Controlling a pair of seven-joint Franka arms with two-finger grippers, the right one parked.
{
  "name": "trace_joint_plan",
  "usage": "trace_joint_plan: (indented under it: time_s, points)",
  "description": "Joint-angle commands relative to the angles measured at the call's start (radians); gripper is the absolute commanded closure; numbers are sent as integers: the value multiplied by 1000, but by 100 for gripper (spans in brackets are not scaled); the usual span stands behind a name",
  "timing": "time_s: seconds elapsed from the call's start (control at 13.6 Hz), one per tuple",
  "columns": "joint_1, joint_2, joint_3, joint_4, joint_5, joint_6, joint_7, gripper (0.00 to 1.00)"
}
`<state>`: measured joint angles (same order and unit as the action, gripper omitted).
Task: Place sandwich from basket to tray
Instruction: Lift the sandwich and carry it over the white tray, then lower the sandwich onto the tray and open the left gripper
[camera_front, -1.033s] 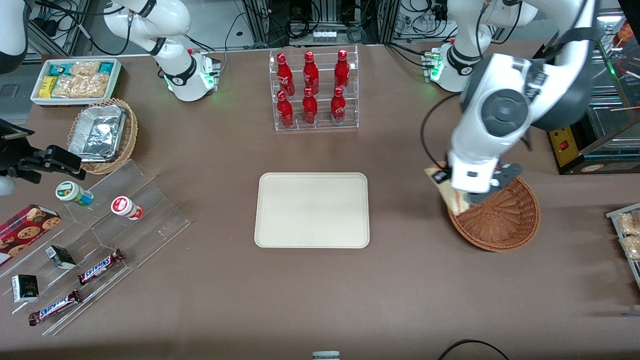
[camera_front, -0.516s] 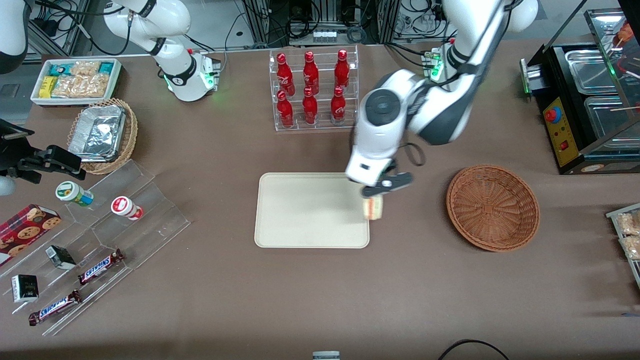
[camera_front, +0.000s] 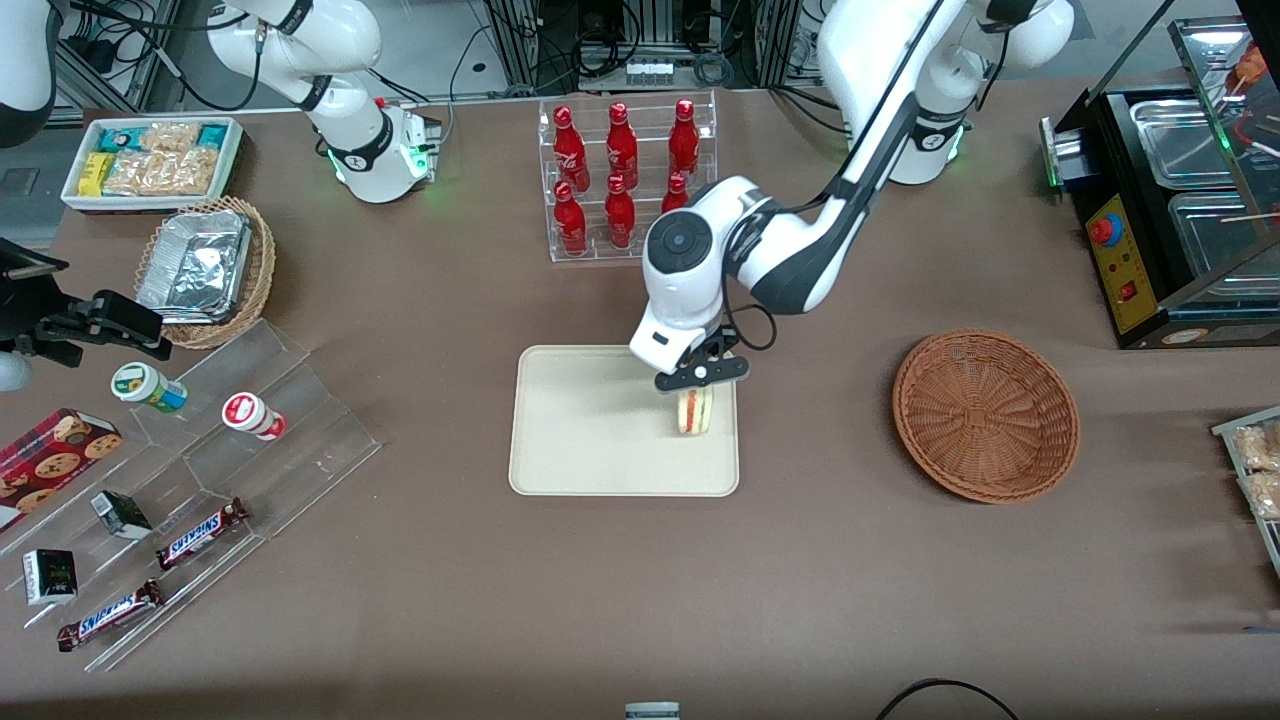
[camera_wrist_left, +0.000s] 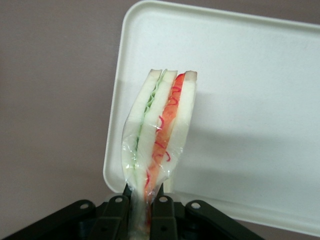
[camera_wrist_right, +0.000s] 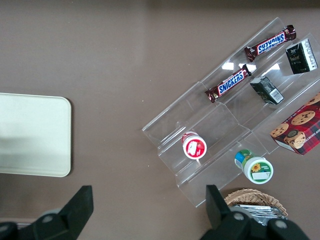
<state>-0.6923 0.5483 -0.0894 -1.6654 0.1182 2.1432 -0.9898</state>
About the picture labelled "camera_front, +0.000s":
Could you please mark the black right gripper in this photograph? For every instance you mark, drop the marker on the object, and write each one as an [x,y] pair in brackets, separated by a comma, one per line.
[28,312]

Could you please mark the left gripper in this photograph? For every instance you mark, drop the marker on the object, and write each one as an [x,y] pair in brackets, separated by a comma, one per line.
[726,340]

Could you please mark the triangular sandwich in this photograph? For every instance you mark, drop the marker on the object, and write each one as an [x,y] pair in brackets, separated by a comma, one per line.
[694,412]

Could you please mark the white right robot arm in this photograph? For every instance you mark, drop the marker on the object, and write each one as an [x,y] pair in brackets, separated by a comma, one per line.
[350,150]

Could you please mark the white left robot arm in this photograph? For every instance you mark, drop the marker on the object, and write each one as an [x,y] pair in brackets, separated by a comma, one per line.
[790,260]

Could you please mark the cream rectangular tray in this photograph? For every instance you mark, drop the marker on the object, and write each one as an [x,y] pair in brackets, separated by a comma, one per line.
[590,420]

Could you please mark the light wicker basket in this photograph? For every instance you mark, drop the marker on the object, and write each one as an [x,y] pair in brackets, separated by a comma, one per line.
[262,270]

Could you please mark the brown wicker basket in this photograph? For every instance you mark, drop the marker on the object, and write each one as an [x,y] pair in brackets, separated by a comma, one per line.
[985,415]

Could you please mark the grey snack tray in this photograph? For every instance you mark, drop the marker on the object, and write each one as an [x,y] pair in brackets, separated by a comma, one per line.
[1225,430]

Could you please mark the green label yoghurt cup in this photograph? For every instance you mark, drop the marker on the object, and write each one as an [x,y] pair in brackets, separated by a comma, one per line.
[145,386]

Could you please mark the aluminium foil container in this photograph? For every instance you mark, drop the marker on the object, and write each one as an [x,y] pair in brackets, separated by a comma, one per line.
[195,268]

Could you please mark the red label yoghurt cup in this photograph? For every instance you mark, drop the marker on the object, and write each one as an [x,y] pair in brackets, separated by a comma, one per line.
[250,414]

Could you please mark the red cookie box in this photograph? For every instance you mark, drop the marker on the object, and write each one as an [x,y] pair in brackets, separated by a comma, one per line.
[50,465]

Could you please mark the clear acrylic bottle rack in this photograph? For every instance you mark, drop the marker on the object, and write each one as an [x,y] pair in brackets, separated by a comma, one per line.
[600,255]

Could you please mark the yellow snack packet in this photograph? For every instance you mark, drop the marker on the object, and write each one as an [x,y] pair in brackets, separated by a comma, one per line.
[95,173]

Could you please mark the large clear cracker bag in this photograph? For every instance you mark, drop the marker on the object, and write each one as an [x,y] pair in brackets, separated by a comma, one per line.
[160,172]

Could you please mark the red cola bottle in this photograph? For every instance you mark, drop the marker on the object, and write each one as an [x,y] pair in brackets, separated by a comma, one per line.
[569,150]
[620,218]
[570,222]
[676,195]
[621,148]
[684,142]

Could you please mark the small black box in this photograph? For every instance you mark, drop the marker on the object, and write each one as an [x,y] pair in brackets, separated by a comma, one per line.
[122,514]

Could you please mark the teal snack packet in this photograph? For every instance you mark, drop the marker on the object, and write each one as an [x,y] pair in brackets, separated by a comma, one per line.
[122,140]
[212,136]

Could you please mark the small clear cracker bag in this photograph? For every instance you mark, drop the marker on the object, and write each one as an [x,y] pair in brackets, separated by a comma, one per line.
[170,136]

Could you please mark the white snack bin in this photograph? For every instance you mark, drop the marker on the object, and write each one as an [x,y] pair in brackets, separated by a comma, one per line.
[232,150]

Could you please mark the brown snickers bar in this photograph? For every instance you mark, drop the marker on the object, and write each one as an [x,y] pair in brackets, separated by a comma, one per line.
[110,615]
[200,534]

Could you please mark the clear acrylic stepped display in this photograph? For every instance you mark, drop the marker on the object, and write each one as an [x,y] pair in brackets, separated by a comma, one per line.
[300,460]

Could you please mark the black and white box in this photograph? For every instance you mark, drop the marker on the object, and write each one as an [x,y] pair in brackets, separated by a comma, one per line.
[50,576]

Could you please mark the white power strip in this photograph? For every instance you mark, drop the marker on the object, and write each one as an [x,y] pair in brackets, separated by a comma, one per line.
[650,72]

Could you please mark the grey device edge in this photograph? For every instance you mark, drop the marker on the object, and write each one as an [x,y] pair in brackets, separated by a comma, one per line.
[652,711]

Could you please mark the red emergency stop button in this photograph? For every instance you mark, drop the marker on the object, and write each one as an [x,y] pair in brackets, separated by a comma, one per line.
[1105,229]

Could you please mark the black food warmer cabinet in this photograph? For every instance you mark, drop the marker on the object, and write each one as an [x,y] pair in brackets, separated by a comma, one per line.
[1130,290]

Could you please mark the steel warmer pan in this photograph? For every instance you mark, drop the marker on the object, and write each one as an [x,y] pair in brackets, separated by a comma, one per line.
[1215,235]
[1180,140]

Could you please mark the clear pastry bag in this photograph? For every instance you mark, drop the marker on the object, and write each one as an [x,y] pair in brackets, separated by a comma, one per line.
[1265,495]
[1258,447]

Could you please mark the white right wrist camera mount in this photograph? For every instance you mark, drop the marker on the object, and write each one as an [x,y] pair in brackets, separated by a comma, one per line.
[12,372]

